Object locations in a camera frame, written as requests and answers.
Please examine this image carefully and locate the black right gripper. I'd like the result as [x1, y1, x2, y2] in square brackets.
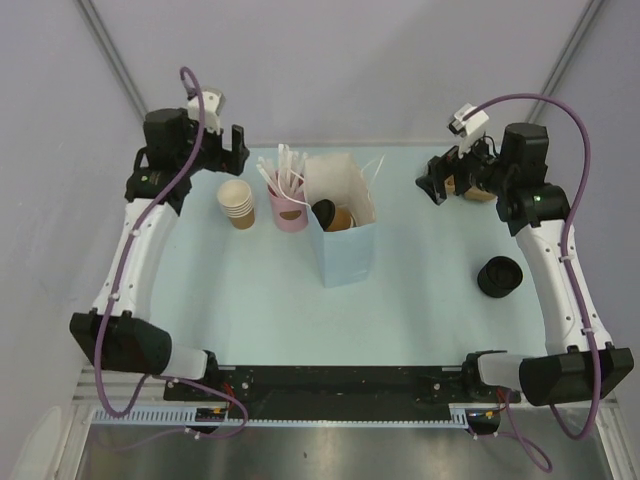
[416, 128, 513, 205]

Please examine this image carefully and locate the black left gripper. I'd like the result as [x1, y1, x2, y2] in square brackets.
[178, 109, 249, 177]

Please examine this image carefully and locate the black plastic cup lid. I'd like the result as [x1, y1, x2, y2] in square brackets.
[312, 199, 336, 232]

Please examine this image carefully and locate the white and blue paper bag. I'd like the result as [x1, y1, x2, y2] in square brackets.
[302, 153, 384, 288]

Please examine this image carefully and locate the single brown paper cup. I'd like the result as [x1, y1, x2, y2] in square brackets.
[326, 207, 356, 232]

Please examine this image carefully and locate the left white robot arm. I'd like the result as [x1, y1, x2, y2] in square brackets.
[70, 108, 250, 400]

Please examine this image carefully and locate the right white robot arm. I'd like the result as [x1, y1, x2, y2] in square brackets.
[416, 121, 634, 406]

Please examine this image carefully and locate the stack of brown paper cups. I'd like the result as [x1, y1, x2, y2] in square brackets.
[217, 179, 255, 230]

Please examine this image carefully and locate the bundle of wrapped white straws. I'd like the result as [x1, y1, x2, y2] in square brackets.
[257, 144, 309, 203]

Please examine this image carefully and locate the pink straw holder cup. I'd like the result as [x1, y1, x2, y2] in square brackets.
[267, 187, 308, 233]

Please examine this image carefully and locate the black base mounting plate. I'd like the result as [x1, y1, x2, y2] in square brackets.
[164, 365, 521, 422]

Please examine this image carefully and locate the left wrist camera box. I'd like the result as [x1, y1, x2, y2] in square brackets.
[187, 87, 225, 135]

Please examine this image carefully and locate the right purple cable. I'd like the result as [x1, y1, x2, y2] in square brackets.
[457, 92, 601, 474]

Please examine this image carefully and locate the purple cable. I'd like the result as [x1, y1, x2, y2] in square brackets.
[457, 92, 601, 474]
[93, 66, 249, 451]

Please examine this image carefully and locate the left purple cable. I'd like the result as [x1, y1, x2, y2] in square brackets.
[93, 66, 249, 451]

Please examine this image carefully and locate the aluminium frame rail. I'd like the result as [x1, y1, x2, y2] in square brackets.
[72, 364, 616, 429]

